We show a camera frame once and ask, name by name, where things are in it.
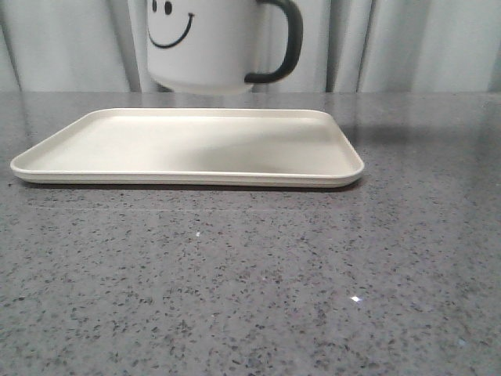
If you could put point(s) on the pale grey pleated curtain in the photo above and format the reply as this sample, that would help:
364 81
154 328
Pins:
348 46

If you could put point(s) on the cream rectangular plastic tray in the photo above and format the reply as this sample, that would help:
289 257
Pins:
195 146

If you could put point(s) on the white smiley mug black handle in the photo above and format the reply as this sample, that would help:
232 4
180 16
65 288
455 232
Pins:
212 47

